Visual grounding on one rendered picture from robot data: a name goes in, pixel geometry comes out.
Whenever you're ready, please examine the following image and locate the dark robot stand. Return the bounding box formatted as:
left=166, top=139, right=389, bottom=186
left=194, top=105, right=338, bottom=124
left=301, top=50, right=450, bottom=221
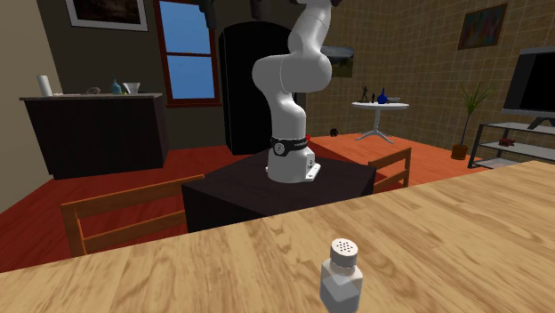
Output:
left=181, top=148, right=377, bottom=234

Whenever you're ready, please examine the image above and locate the black refrigerator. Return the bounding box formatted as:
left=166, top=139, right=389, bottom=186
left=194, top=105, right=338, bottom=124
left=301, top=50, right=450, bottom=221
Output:
left=218, top=20, right=307, bottom=157

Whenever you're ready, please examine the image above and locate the round white side table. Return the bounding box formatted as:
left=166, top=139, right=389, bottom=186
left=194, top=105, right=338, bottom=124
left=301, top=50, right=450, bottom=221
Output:
left=350, top=84, right=410, bottom=145

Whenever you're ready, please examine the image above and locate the wooden chair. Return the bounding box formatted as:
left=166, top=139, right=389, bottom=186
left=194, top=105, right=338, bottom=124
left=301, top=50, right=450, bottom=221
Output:
left=60, top=173, right=205, bottom=258
left=367, top=147, right=413, bottom=195

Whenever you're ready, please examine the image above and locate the red framed window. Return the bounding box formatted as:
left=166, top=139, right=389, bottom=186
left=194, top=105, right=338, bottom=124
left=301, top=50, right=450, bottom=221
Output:
left=152, top=0, right=223, bottom=108

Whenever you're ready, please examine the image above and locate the glass salt shaker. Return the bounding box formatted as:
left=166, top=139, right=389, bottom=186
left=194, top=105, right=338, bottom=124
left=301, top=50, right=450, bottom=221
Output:
left=319, top=237, right=365, bottom=313

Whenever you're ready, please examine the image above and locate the dark sideboard cabinet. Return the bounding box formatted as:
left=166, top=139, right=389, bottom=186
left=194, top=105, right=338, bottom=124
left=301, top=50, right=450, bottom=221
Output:
left=19, top=74, right=170, bottom=181

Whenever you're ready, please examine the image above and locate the potted green plant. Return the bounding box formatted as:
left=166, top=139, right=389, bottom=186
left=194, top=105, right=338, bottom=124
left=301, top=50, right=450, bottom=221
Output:
left=450, top=82, right=495, bottom=161

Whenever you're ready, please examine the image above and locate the grey shelf television stand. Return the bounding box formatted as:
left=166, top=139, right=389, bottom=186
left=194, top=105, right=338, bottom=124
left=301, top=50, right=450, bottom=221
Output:
left=467, top=121, right=555, bottom=170

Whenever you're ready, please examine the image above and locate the black television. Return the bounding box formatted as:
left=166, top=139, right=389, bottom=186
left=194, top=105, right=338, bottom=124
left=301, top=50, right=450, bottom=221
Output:
left=502, top=46, right=555, bottom=131

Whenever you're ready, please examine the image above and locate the landscape wall picture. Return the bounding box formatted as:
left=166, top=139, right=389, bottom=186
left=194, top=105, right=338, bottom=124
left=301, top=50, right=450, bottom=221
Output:
left=320, top=44, right=356, bottom=78

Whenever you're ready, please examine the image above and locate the white framed wall picture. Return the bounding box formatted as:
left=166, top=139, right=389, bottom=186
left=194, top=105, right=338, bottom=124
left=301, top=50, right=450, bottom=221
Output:
left=64, top=0, right=149, bottom=33

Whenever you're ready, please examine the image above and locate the colourful framed wall picture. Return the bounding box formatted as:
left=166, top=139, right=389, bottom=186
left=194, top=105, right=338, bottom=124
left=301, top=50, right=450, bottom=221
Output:
left=457, top=3, right=509, bottom=52

